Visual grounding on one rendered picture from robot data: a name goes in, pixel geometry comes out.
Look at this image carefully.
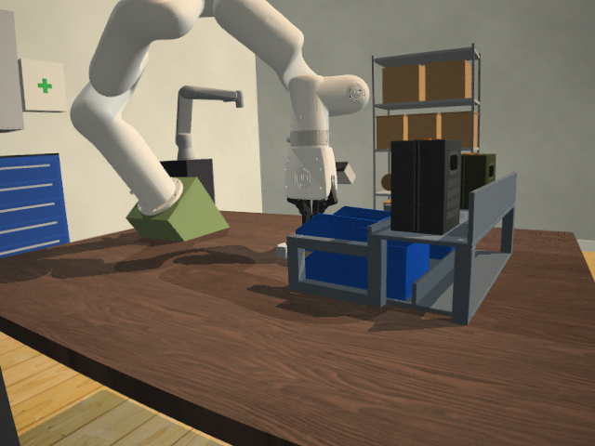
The blue bin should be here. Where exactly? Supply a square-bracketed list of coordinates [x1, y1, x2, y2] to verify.
[296, 206, 390, 240]
[305, 228, 430, 301]
[430, 245, 455, 260]

